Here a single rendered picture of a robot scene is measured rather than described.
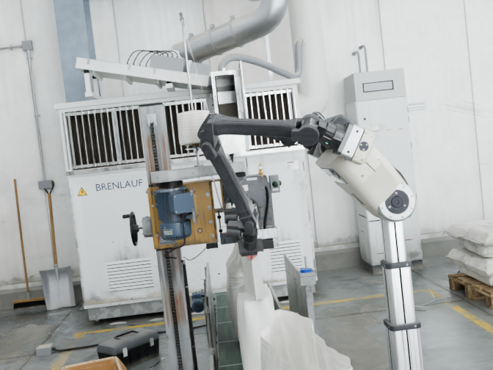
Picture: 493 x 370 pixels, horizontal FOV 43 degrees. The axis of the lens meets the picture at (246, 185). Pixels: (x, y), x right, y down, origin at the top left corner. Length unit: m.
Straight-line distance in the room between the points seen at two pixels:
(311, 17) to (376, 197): 4.09
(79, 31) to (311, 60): 2.45
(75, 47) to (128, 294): 2.65
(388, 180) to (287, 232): 3.55
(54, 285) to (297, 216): 2.85
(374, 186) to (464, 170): 5.34
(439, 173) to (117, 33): 4.02
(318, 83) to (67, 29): 2.69
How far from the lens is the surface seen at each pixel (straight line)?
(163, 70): 5.62
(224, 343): 3.75
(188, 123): 3.00
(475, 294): 5.75
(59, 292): 7.27
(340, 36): 7.49
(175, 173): 2.98
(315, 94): 6.32
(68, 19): 7.06
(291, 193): 5.97
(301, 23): 6.42
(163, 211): 3.02
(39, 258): 7.55
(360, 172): 2.44
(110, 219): 6.01
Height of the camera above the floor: 1.46
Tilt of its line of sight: 3 degrees down
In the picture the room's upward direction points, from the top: 6 degrees counter-clockwise
